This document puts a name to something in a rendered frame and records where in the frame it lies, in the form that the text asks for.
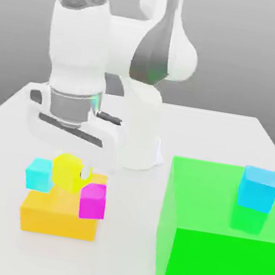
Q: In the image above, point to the small cyan cube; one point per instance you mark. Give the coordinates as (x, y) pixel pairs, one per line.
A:
(39, 174)

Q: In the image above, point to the large green box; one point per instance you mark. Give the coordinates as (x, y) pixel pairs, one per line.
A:
(207, 263)

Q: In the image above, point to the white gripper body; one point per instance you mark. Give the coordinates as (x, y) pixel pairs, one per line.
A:
(107, 137)

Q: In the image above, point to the small yellow cube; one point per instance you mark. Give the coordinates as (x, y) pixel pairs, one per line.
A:
(65, 172)

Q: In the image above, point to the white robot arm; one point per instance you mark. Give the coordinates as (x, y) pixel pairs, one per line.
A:
(78, 43)

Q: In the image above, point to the small blue cube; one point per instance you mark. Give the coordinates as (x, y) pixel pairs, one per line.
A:
(258, 190)

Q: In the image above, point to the large orange box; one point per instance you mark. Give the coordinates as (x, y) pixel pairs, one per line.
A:
(57, 217)

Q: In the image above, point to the small magenta cube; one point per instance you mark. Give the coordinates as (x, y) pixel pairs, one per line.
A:
(92, 203)

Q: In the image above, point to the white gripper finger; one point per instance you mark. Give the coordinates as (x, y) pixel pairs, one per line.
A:
(86, 173)

